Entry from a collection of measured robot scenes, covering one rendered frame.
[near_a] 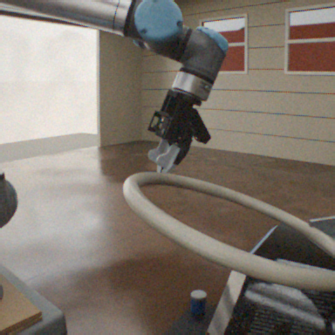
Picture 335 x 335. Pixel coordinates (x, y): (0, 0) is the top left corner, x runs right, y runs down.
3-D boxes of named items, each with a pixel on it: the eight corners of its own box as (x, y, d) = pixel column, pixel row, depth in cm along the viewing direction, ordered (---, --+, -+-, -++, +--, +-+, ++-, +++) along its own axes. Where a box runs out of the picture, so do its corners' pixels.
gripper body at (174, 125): (145, 132, 80) (164, 85, 78) (170, 140, 86) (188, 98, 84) (163, 141, 74) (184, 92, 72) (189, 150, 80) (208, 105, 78)
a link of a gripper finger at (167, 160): (145, 174, 80) (159, 138, 78) (162, 178, 84) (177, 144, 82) (152, 179, 77) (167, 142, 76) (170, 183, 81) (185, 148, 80)
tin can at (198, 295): (187, 308, 206) (188, 292, 203) (200, 304, 211) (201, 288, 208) (195, 316, 198) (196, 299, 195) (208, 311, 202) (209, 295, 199)
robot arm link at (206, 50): (192, 30, 80) (228, 44, 81) (174, 72, 82) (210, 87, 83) (196, 20, 71) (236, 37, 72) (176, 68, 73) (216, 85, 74)
